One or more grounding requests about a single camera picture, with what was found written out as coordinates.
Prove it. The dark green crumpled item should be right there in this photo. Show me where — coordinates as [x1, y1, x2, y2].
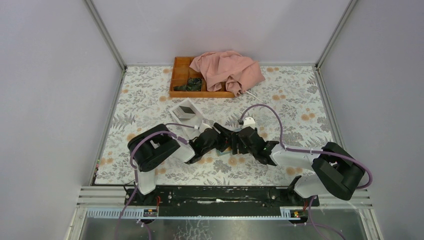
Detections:
[173, 77, 203, 92]

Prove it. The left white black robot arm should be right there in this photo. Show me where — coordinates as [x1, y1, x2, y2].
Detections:
[127, 123, 237, 206]

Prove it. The floral patterned table mat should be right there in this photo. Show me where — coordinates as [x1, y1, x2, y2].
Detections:
[94, 66, 333, 186]

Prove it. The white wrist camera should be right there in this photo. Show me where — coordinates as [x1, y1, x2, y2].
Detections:
[238, 117, 256, 129]
[194, 122, 212, 133]

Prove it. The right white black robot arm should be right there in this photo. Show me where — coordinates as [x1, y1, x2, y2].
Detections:
[235, 127, 366, 206]

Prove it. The wooden compartment tray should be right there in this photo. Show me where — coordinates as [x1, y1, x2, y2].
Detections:
[169, 56, 235, 98]

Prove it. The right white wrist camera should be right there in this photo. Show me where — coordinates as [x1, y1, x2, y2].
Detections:
[238, 117, 256, 129]

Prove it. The white slotted cable duct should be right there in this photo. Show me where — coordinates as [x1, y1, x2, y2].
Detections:
[86, 207, 302, 221]

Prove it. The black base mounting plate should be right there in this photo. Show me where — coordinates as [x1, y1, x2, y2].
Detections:
[124, 185, 311, 215]

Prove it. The white plastic card box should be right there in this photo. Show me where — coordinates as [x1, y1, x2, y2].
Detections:
[168, 98, 205, 127]

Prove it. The pink cloth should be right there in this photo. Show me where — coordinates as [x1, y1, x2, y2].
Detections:
[189, 50, 265, 97]

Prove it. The green card holder wallet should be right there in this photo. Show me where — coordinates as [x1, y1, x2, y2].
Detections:
[216, 147, 233, 156]

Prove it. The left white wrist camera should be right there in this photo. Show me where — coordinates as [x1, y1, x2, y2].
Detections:
[194, 122, 212, 133]

